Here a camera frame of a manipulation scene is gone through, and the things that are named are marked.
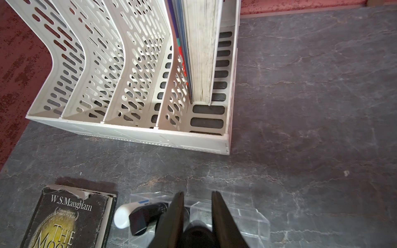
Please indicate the white perforated file organizer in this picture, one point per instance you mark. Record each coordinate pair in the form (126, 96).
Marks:
(116, 73)

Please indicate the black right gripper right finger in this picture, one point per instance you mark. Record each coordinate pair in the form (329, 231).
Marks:
(224, 227)

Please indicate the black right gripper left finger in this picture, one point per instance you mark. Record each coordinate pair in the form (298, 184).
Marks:
(170, 230)

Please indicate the book standing in file organizer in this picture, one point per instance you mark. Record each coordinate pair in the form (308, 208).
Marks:
(197, 26)

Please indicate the black Maugham paperback book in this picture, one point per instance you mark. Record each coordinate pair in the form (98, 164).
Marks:
(69, 217)

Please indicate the clear acrylic lipstick organizer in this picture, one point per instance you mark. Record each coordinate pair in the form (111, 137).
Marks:
(253, 226)

